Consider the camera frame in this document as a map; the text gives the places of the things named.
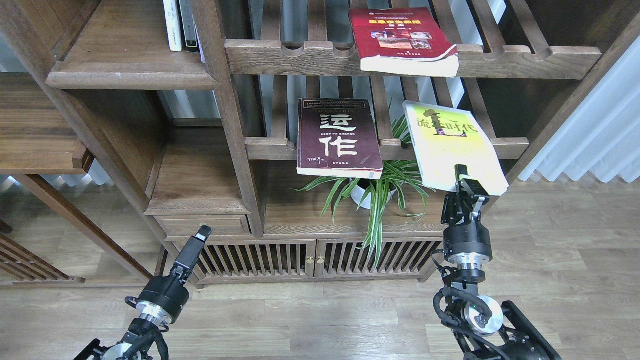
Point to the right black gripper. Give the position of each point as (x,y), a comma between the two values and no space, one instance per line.
(466,240)

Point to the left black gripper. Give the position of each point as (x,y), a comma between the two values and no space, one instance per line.
(164,297)

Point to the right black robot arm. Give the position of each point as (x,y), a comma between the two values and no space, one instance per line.
(483,328)

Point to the spider plant in white pot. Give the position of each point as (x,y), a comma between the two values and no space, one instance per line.
(396,175)

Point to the dark maroon book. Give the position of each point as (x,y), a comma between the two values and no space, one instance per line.
(337,138)

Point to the white curtain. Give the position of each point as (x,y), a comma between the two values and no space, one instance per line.
(601,139)

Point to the dark wooden bookshelf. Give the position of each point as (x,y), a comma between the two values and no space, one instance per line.
(190,142)

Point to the red cover book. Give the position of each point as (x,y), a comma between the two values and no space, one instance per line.
(403,41)

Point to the wooden side furniture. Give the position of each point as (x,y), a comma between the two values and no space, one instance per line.
(36,141)

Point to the pale purple upright book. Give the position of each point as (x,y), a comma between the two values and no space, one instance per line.
(200,49)

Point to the white spine upright book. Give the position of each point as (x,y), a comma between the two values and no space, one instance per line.
(173,25)

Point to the dark spine upright book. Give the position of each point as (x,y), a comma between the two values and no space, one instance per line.
(189,28)

